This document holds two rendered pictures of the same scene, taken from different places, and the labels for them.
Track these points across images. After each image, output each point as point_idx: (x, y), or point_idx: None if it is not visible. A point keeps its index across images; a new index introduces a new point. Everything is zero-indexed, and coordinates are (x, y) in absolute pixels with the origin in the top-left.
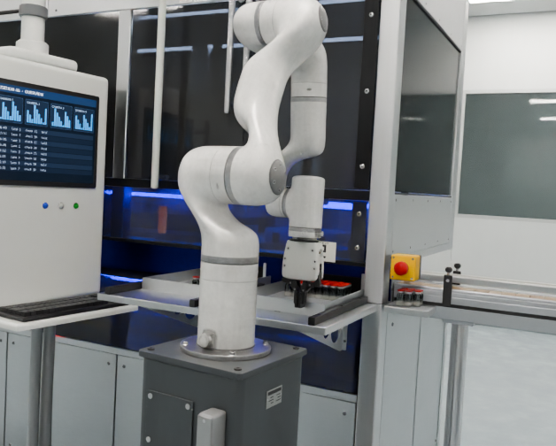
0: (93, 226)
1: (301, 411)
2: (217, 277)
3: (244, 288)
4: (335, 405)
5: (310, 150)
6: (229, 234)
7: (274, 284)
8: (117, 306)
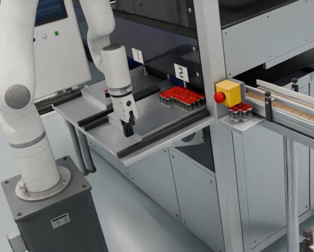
0: (73, 41)
1: (192, 172)
2: (12, 153)
3: (29, 160)
4: (206, 175)
5: (98, 34)
6: (9, 130)
7: (156, 94)
8: None
